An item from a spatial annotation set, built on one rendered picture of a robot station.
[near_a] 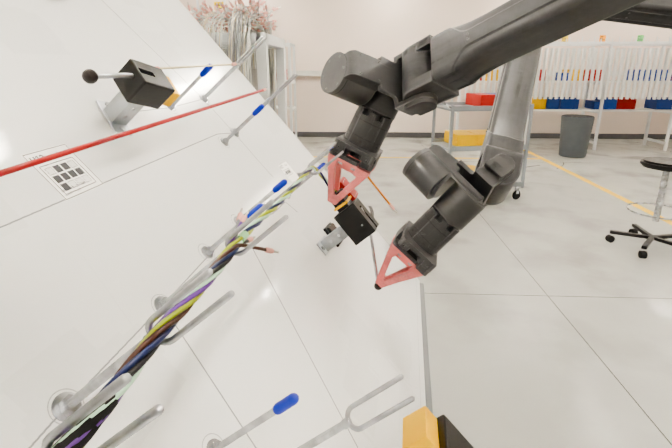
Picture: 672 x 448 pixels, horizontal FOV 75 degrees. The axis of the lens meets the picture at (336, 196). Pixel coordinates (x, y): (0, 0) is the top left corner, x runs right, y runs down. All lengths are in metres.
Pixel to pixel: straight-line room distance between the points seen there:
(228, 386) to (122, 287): 0.12
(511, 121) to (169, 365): 0.60
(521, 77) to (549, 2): 0.32
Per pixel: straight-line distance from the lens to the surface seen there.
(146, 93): 0.51
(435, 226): 0.66
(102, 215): 0.44
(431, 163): 0.68
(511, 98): 0.80
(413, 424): 0.48
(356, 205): 0.68
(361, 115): 0.65
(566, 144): 7.66
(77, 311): 0.37
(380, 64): 0.62
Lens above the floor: 1.35
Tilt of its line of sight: 16 degrees down
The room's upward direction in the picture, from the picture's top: straight up
